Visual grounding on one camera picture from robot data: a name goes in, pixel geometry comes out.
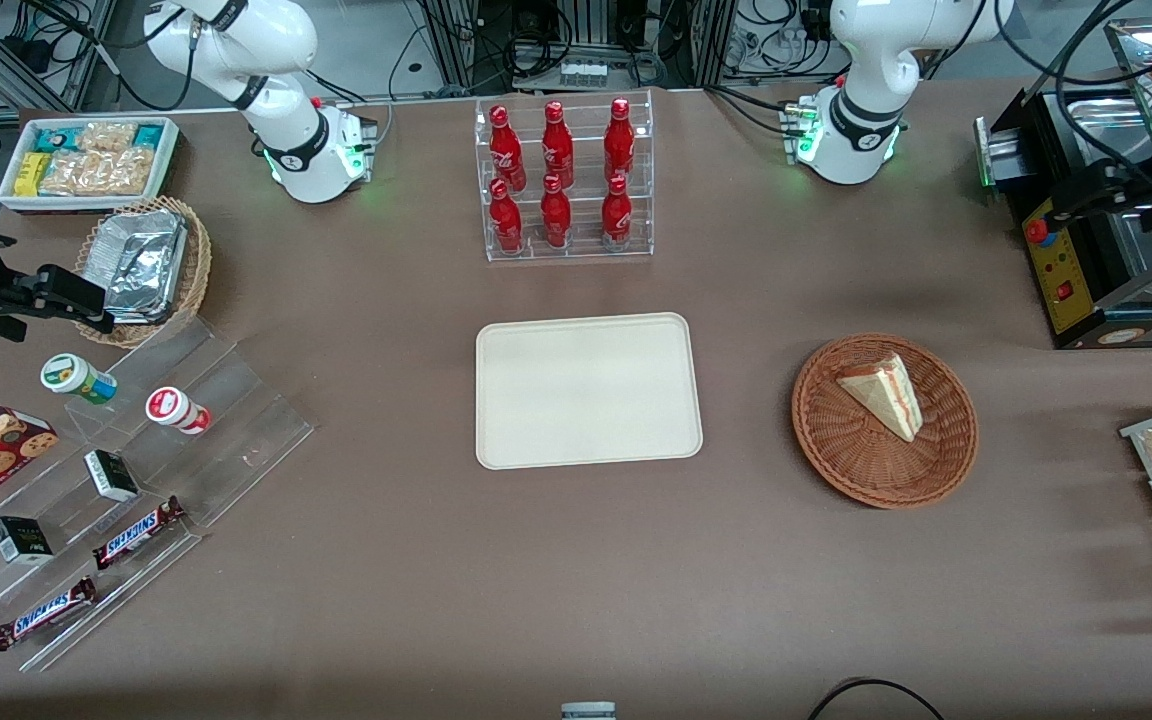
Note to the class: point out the aluminium frame post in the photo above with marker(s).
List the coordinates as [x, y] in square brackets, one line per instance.
[713, 45]
[458, 45]

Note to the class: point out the snickers bar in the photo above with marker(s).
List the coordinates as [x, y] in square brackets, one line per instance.
[44, 613]
[136, 533]

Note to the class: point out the yellow snack packet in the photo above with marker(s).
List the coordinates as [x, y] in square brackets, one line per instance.
[32, 174]

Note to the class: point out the small grey box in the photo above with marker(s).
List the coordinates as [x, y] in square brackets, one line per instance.
[588, 711]

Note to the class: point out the brown wicker basket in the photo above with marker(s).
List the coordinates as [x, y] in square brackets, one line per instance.
[866, 465]

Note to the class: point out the red cola bottle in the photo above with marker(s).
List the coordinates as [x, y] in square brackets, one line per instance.
[506, 150]
[619, 140]
[557, 145]
[505, 222]
[556, 218]
[616, 218]

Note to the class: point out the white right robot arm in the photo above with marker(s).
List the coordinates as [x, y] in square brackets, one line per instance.
[281, 60]

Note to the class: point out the clear cracker packet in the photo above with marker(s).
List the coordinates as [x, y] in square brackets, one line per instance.
[106, 136]
[101, 172]

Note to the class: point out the black food warmer machine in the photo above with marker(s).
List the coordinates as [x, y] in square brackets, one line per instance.
[1066, 290]

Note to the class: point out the silver foil container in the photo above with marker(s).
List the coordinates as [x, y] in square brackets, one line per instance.
[144, 265]

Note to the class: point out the white snack bin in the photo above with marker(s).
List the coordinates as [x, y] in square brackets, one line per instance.
[6, 198]

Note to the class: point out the red lid cup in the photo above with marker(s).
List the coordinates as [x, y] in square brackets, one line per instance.
[174, 408]

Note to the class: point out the red emergency knob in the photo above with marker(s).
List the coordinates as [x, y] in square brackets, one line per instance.
[1039, 231]

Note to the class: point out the teal snack packet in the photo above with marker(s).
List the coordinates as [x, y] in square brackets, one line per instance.
[56, 138]
[148, 135]

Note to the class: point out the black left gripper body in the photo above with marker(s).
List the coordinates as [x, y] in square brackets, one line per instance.
[1148, 185]

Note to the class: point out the white power strip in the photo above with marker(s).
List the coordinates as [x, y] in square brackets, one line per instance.
[583, 74]

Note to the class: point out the triangle sandwich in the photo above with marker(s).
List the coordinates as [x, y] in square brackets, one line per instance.
[886, 395]

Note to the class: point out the beige plastic tray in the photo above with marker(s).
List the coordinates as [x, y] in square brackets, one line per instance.
[586, 390]

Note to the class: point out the tan wicker basket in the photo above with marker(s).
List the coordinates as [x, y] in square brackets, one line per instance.
[198, 270]

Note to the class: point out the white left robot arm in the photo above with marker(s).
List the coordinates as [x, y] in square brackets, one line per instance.
[871, 70]

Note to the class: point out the small black box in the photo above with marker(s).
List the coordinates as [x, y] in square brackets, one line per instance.
[111, 475]
[21, 540]

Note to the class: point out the clear acrylic bottle rack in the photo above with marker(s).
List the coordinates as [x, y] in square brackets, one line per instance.
[581, 252]

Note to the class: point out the clear acrylic stepped stand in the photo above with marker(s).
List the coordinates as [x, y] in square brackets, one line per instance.
[236, 440]

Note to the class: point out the green lid cup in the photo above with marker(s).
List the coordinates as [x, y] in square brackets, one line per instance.
[71, 375]

